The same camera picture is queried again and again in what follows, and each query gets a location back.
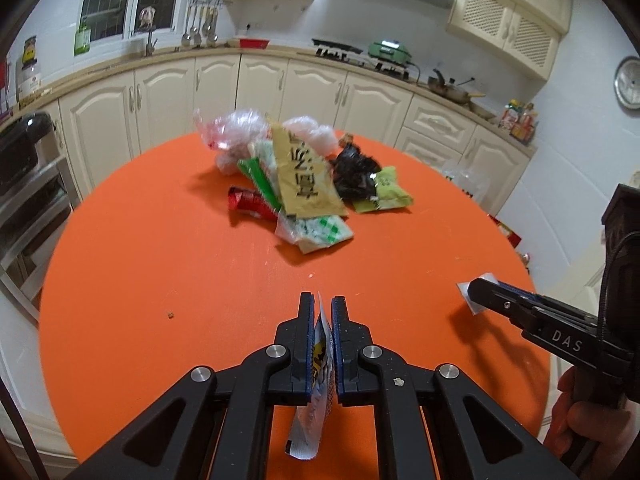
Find white yellow snack wrapper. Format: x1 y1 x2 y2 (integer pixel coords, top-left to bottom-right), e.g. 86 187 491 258
285 295 334 460

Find seasoning packets on counter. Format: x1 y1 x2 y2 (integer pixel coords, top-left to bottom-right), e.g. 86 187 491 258
498 100 538 145

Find black wok pan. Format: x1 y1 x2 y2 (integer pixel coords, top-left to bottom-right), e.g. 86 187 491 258
427 68 485 105

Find black plastic bag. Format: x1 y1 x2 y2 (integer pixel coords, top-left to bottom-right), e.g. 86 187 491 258
330 142 382 202

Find round silver wall clock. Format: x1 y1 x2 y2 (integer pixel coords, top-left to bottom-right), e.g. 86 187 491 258
614 56 640 110

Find hanging utensil rack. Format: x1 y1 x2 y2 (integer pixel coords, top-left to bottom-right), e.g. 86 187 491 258
180 0 228 50

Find small white paper scrap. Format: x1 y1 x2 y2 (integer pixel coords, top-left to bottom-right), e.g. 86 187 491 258
457 273 498 315

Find red snack wrapper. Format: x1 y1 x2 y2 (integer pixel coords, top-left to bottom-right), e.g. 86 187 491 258
228 186 278 222

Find green snack packet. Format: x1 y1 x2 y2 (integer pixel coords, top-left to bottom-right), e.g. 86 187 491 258
352 166 413 214

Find jar with yellow label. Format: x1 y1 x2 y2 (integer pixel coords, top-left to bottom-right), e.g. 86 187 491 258
17 36 41 101

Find clear plastic bag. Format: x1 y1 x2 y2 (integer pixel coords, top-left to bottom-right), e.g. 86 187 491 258
282 116 340 157
193 108 270 176

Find red rectangular tray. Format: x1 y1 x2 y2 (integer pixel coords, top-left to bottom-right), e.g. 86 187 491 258
239 38 269 50

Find round orange table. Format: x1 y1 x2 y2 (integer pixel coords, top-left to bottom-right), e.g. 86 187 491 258
39 134 550 479

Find black gas stove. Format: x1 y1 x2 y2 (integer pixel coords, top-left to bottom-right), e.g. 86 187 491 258
311 38 412 81

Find cream upper cabinet right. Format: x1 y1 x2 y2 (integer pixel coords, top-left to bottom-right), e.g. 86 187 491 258
447 0 573 81

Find black oven on rack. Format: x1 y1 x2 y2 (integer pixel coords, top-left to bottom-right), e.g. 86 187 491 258
0 110 54 196

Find cream lower kitchen cabinets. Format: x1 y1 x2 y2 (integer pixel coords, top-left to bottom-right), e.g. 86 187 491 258
32 48 535 214

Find person's right hand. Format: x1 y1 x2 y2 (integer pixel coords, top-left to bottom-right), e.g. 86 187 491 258
544 367 639 479

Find red gift box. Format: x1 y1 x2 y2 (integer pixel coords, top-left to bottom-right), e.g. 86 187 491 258
489 216 522 248

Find small brown walnut shell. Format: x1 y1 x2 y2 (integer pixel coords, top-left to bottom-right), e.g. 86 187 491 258
338 133 354 148

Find green white checkered wrapper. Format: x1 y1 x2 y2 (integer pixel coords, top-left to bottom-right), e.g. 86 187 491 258
238 140 354 254

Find green dish soap pouch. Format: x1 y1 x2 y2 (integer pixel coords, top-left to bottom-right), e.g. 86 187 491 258
74 22 91 56

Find white green rice bag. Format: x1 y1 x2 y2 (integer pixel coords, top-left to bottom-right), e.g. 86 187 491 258
440 160 490 205

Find kitchen sink faucet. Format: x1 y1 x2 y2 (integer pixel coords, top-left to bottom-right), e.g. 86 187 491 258
139 6 156 58

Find green electric cooking pot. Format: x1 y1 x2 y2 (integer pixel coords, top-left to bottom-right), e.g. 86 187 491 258
368 40 412 65

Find brown paper bag with text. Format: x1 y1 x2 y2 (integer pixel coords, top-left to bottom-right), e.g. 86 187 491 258
271 125 348 219

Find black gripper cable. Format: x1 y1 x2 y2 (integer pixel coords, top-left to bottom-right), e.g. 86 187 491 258
596 231 640 340

